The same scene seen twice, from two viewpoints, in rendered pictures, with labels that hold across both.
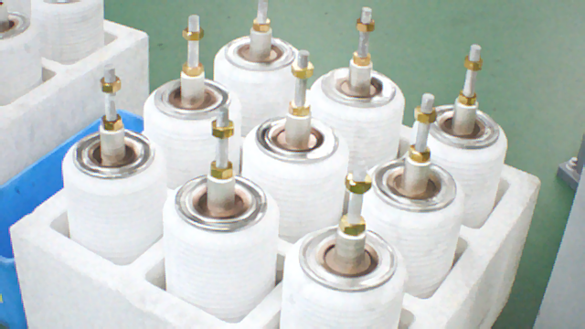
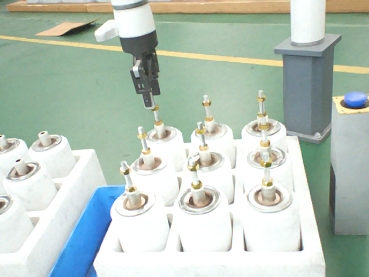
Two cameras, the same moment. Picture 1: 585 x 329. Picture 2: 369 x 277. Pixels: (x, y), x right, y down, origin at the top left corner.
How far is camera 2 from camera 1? 22 cm
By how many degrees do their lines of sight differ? 14
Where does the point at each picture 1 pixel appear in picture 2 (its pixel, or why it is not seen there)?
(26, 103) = (57, 202)
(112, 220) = (150, 232)
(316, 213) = (228, 187)
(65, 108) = (75, 197)
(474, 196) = not seen: hidden behind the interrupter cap
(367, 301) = (292, 210)
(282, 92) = (179, 146)
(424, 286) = not seen: hidden behind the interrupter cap
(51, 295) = not seen: outside the picture
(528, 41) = (229, 90)
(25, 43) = (44, 174)
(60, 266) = (131, 268)
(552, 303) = (342, 182)
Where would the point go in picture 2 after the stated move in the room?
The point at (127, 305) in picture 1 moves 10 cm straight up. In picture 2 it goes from (176, 268) to (165, 225)
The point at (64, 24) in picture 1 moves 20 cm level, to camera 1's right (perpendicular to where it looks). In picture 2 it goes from (55, 158) to (134, 133)
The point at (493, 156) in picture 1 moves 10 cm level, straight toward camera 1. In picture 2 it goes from (283, 133) to (301, 158)
